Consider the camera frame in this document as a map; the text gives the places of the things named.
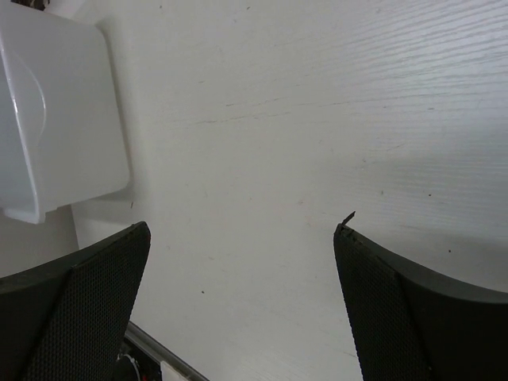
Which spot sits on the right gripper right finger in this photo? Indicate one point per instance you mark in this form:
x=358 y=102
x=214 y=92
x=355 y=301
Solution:
x=409 y=322

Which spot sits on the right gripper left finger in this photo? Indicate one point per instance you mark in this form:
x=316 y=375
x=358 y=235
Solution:
x=66 y=319

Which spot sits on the white plastic bin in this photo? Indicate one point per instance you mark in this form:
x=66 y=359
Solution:
x=61 y=135

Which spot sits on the aluminium frame rail front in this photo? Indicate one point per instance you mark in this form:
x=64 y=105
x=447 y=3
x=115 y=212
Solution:
x=160 y=354

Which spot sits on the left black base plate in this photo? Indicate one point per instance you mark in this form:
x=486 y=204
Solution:
x=133 y=364

